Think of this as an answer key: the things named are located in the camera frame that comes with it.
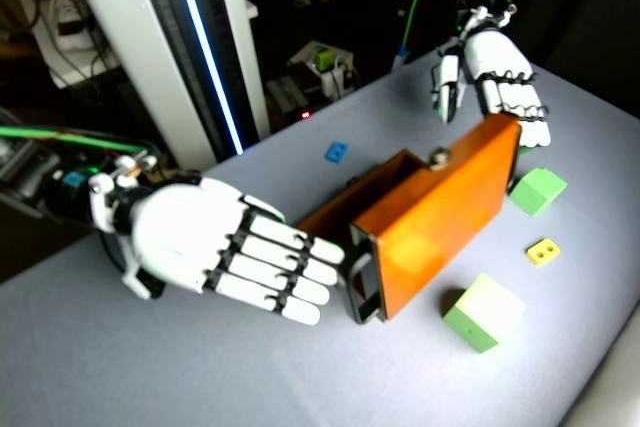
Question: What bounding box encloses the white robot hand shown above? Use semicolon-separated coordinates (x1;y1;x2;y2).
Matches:
430;29;552;149
122;177;347;328

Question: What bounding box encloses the orange wooden box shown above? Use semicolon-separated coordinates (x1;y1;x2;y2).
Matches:
348;114;524;324

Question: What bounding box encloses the grey table cloth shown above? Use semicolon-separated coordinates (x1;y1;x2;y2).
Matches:
0;49;640;427

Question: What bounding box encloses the green house-shaped block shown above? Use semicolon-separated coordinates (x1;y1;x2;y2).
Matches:
508;166;569;218

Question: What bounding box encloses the white power adapter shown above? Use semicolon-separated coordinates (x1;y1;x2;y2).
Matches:
319;66;351;101

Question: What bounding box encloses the green yellow plug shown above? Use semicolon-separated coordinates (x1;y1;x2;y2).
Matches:
312;46;335;71

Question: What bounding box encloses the small blue two-hole block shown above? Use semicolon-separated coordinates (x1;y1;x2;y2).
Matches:
324;140;351;164

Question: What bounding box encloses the white power strip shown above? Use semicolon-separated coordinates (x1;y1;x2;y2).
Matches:
288;40;357;79

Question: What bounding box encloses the small yellow two-hole block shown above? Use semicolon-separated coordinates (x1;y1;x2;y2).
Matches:
525;237;562;267

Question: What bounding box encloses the white column with blue light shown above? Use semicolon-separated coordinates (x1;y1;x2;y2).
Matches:
59;0;271;168

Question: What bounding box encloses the white device on shelf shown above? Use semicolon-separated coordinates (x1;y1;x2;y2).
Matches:
47;0;99;51

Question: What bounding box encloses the large green cube block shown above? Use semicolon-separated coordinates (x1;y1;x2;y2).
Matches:
442;272;527;354

